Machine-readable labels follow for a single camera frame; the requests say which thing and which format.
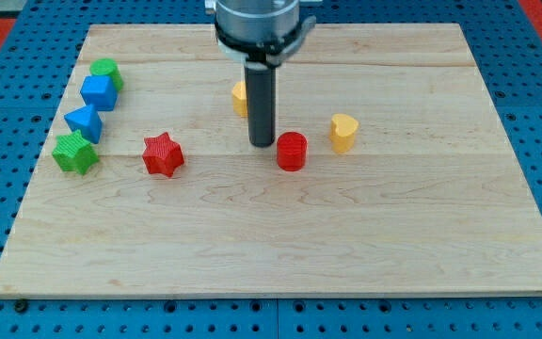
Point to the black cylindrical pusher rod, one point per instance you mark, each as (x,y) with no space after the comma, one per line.
(261,106)

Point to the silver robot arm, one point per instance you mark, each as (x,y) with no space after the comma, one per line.
(261,35)

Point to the red star block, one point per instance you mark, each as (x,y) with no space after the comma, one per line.
(162,155)

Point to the green star block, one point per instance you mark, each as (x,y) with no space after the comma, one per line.
(74,153)

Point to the yellow block behind rod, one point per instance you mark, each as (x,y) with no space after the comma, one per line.
(239,98)

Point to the red cylinder block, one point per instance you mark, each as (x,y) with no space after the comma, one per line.
(292,151)

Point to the yellow heart block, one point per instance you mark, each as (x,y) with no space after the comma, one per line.
(343,130)

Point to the green cylinder block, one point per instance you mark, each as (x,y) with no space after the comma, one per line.
(108,67)

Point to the blue cube block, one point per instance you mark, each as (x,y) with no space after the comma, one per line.
(99,90)

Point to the wooden board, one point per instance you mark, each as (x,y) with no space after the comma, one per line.
(430,202)

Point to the blue triangular block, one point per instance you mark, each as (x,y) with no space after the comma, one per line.
(87,120)

